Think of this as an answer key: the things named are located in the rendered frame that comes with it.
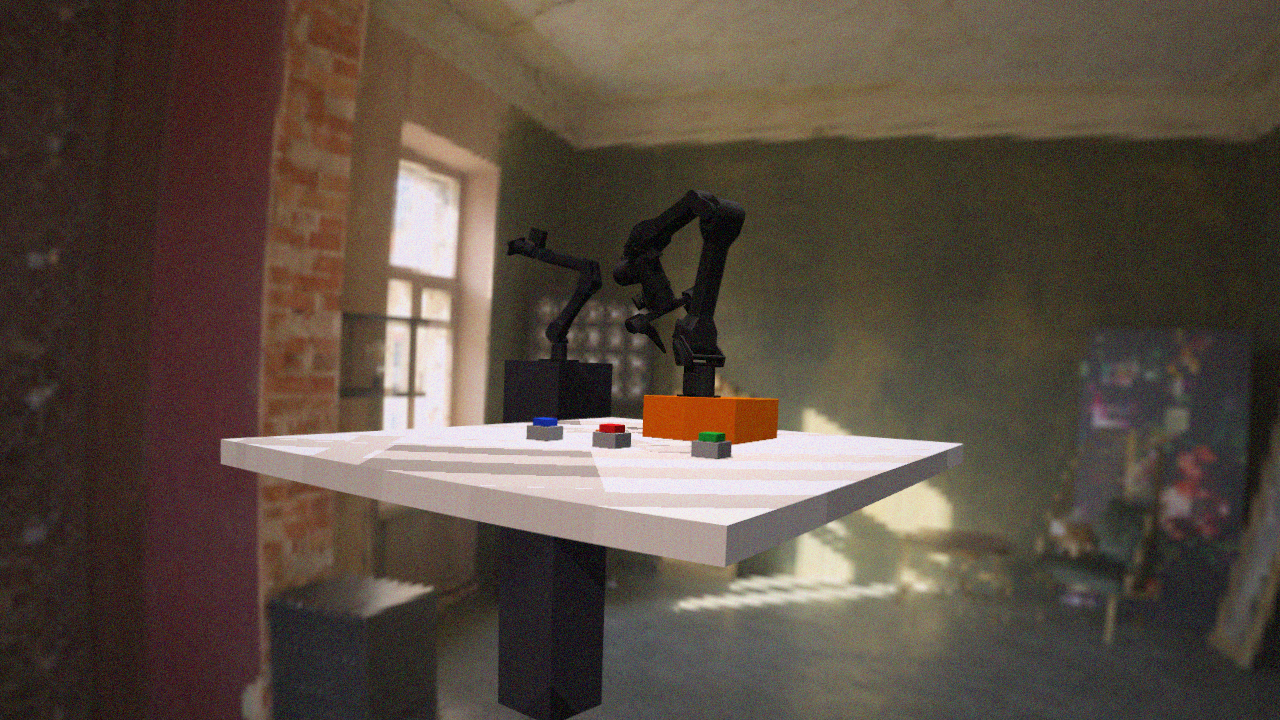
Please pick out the blue button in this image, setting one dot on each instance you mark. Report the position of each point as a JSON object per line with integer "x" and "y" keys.
{"x": 545, "y": 429}

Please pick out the red button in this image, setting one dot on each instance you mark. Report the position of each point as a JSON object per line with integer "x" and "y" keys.
{"x": 611, "y": 436}

